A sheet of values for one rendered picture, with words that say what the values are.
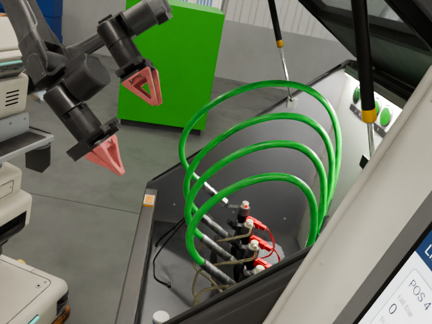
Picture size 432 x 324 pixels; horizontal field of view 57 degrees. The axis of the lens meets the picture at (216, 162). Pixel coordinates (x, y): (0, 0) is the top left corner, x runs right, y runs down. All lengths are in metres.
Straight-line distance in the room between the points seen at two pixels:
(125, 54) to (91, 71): 0.18
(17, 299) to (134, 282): 1.00
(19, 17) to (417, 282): 0.80
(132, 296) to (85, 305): 1.33
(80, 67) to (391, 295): 0.59
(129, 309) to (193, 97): 3.54
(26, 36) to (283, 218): 0.95
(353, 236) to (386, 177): 0.09
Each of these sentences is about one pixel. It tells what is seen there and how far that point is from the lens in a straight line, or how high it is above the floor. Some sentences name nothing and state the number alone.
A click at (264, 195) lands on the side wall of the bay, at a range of 1.34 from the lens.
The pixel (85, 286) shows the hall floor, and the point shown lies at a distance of 2.35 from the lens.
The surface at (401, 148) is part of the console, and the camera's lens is 0.54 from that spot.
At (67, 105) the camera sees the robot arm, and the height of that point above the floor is 1.34.
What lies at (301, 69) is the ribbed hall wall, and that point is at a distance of 7.52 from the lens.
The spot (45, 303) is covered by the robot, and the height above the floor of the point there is 0.26.
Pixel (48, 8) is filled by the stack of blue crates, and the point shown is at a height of 0.74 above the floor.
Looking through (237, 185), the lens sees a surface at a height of 1.29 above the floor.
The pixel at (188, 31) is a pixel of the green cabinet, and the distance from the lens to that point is 4.16.
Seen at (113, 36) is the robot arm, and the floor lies 1.44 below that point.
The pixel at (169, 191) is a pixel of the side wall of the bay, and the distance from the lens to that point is 1.32.
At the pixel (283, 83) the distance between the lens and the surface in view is 0.88.
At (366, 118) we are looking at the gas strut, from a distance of 0.59.
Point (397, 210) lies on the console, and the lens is 0.50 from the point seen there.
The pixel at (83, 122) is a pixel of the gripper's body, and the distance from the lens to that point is 0.79.
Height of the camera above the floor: 1.59
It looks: 24 degrees down
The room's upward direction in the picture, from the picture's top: 11 degrees clockwise
